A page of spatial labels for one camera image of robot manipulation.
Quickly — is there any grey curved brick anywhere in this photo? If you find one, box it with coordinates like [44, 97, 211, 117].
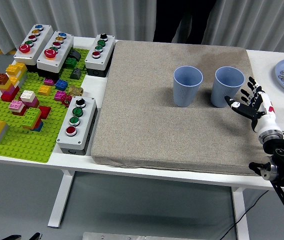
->
[69, 49, 82, 61]

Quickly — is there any white brick on pink brick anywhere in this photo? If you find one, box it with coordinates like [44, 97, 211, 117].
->
[20, 89, 40, 109]

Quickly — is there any grey sloped brick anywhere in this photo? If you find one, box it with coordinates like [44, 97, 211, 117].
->
[69, 67, 82, 80]

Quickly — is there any dark green brick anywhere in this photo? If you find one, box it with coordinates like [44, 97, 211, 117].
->
[65, 57, 78, 70]

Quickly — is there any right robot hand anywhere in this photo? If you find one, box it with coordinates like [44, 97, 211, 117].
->
[223, 76, 282, 135]

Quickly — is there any white table leg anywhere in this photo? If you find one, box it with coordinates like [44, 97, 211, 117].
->
[230, 186, 250, 240]
[47, 169, 76, 229]

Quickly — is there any green studded baseplate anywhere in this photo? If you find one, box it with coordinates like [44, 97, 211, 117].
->
[0, 47, 91, 164]

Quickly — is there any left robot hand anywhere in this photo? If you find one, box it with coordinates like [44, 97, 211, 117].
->
[0, 232, 43, 240]

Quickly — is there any grey-brown mat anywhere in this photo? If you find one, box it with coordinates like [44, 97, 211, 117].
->
[91, 39, 268, 177]

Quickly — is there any person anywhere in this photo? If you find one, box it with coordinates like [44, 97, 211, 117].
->
[152, 0, 217, 45]

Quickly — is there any yellow brown red brick tower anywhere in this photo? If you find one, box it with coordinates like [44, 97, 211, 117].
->
[0, 62, 28, 102]

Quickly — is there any white pleated curtain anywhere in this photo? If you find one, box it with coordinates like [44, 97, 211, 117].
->
[0, 0, 284, 55]

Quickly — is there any blue ribbed plastic cup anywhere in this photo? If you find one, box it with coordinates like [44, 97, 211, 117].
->
[173, 65, 204, 108]
[210, 65, 246, 109]

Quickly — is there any green orange blue brick stack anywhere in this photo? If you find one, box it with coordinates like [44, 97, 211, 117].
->
[20, 107, 44, 133]

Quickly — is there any pink brick on red brick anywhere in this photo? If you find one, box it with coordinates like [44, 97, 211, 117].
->
[8, 99, 27, 116]

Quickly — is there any five-button control box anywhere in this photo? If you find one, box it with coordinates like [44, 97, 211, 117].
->
[36, 30, 75, 81]
[13, 23, 55, 73]

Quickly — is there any black floor cable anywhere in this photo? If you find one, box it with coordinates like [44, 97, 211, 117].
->
[219, 189, 270, 240]

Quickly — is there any four-button control box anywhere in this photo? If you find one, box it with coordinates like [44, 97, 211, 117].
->
[56, 95, 99, 156]
[84, 33, 117, 78]

